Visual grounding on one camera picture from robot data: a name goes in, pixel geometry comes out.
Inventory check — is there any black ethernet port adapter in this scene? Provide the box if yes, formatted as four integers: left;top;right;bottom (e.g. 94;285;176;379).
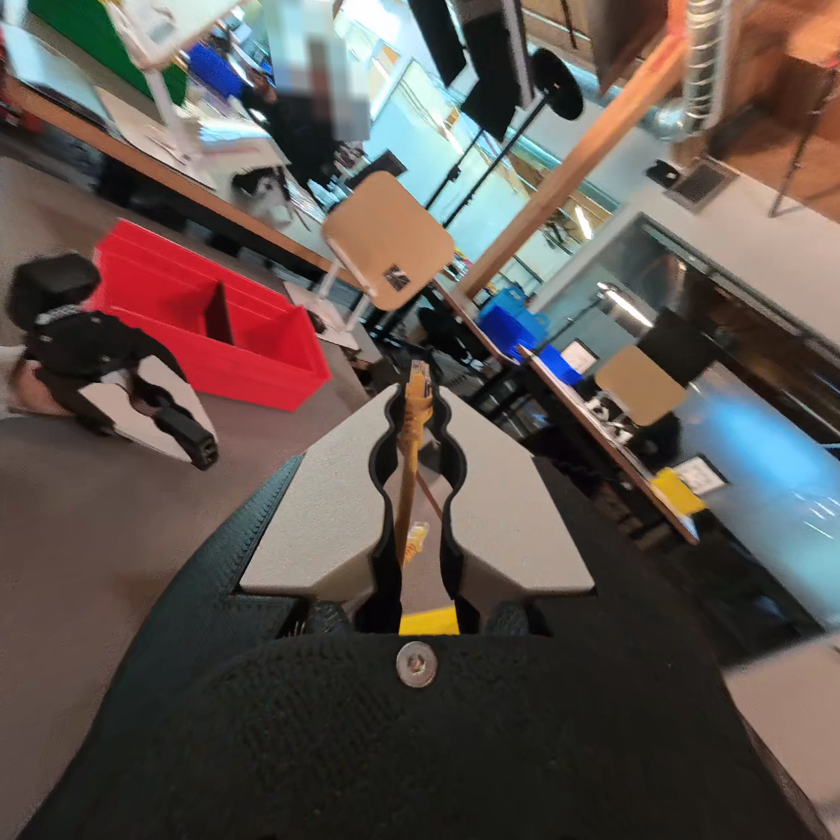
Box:
156;403;219;472

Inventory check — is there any large yellow plastic bin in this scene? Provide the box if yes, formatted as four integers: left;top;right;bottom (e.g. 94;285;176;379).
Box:
398;606;460;636

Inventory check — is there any black printed shirt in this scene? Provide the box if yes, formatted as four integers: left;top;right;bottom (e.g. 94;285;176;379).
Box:
587;392;685;463

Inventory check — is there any white air vent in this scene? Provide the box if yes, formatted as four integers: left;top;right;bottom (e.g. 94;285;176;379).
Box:
665;159;741;212

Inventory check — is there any green board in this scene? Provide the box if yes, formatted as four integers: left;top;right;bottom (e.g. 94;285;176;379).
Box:
26;0;190;107

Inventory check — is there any stack of blue bins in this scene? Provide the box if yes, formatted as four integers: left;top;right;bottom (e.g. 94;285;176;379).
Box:
477;284;586;388

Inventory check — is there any small yellow bin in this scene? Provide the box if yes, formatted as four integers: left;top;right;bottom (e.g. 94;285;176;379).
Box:
650;466;707;517

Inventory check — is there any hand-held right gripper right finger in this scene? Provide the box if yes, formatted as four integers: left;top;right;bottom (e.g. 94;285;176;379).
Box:
433;386;596;614

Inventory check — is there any brown work table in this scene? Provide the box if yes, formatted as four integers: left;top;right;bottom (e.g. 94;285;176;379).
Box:
432;281;702;547
0;69;365;291

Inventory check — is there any yellow ethernet cable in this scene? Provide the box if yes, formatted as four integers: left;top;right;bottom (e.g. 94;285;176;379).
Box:
392;358;435;573

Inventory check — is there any black framed picture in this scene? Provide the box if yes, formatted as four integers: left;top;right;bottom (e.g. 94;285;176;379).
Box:
560;339;599;376
676;454;729;497

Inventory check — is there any red plastic bin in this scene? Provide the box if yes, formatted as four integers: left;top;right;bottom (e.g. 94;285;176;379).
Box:
88;219;333;413

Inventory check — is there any silver ventilation duct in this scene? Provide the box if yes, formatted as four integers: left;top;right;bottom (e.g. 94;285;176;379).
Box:
645;0;735;143

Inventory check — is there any black round floor lamp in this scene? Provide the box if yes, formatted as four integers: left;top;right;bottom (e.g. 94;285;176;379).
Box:
427;48;586;224

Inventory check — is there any brown wooden post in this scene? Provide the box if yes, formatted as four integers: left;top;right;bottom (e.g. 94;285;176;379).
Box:
459;31;691;300

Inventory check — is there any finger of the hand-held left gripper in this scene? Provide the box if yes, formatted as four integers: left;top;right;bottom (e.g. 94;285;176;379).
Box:
77;382;199;464
130;356;219;439

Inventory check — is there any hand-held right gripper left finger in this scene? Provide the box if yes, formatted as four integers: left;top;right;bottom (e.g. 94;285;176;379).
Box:
239;385;403;611

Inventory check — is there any black light panel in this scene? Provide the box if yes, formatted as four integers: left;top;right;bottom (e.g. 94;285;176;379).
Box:
407;0;536;143

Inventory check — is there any tan rounded board with label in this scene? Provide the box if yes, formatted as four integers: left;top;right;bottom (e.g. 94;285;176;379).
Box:
320;169;456;312

